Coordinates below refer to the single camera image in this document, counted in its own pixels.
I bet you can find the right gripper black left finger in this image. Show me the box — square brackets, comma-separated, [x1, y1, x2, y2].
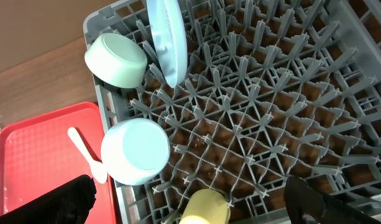
[0, 175, 96, 224]

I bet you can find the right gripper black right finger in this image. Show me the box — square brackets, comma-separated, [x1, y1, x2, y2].
[284, 176, 380, 224]

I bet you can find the small light blue bowl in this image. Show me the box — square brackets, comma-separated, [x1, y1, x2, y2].
[101, 118, 171, 185]

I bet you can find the yellow plastic cup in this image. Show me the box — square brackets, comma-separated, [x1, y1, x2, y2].
[179, 189, 230, 224]

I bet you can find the green bowl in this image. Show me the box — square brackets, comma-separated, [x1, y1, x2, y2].
[84, 33, 148, 88]

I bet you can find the large light blue plate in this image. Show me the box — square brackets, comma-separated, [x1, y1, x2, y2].
[146, 0, 188, 88]

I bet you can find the grey dishwasher rack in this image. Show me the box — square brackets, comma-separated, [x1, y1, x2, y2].
[83, 0, 381, 223]

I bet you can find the white plastic spoon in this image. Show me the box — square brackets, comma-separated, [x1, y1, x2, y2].
[67, 127, 108, 184]

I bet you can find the red serving tray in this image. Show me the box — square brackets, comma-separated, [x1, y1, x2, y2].
[0, 102, 119, 223]

